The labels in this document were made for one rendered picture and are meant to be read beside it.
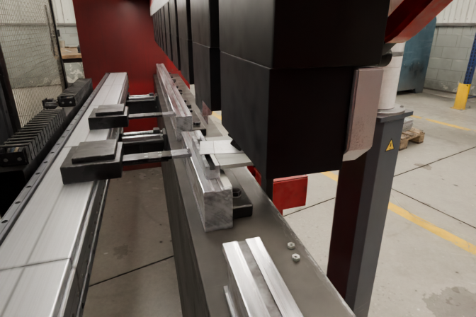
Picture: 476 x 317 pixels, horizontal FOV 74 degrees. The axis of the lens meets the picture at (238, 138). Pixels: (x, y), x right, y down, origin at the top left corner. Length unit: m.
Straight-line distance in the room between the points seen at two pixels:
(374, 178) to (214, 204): 0.70
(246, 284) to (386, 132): 0.84
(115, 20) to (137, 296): 2.01
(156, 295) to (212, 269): 1.23
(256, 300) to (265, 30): 0.32
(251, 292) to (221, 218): 0.27
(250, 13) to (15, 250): 0.46
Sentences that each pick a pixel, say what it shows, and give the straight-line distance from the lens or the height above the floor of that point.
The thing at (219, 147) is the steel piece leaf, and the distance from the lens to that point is 0.76.
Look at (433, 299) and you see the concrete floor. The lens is 2.00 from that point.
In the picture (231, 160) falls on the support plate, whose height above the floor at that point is 1.00.
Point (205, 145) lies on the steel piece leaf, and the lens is 0.78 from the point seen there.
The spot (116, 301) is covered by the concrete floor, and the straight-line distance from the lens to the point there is 1.85.
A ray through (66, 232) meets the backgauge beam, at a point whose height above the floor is 0.98.
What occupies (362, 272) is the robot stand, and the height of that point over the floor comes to 0.36.
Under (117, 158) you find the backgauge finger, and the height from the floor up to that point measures 1.02.
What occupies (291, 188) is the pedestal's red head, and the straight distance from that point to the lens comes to 1.13.
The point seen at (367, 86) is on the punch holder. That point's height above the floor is 1.24.
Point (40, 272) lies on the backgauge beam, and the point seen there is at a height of 0.98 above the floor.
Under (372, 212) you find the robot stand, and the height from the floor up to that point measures 0.63.
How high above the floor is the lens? 1.28
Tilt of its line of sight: 20 degrees down
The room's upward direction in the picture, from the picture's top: straight up
